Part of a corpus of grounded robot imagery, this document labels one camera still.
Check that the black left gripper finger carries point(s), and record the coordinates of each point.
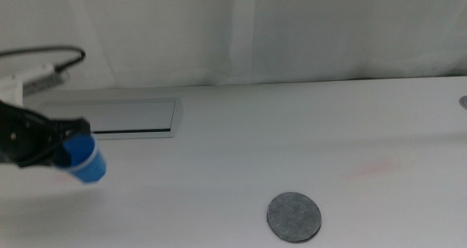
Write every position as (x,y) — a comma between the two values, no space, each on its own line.
(51,157)
(74,125)

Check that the blue plastic cup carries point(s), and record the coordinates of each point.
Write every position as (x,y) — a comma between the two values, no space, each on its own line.
(87,164)

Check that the round grey cup mat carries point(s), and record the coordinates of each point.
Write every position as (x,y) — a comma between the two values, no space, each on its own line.
(294,217)

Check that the white curtain backdrop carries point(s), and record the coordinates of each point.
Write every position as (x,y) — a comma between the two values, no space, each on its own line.
(255,33)

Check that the grey table grommet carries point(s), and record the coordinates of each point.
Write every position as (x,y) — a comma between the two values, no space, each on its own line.
(464,103)

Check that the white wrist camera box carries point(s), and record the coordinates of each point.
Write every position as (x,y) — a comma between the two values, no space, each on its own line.
(40,81)

